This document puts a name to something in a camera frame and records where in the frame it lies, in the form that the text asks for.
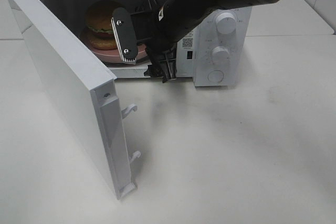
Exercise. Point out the burger with lettuce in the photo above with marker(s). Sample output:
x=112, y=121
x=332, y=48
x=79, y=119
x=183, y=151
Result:
x=98, y=20

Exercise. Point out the white microwave door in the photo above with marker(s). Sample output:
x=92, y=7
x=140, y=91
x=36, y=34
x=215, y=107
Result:
x=82, y=89

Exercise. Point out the pink round plate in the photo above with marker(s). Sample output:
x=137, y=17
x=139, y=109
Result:
x=111, y=56

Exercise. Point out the white upper power knob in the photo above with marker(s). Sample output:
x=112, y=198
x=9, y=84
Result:
x=226, y=23

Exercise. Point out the white timer knob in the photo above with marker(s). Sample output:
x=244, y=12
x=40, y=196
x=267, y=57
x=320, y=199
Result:
x=220, y=55

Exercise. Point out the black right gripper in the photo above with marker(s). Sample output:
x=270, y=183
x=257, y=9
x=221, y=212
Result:
x=163, y=64

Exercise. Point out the white round door button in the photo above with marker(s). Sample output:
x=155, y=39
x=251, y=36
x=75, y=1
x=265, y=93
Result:
x=216, y=76

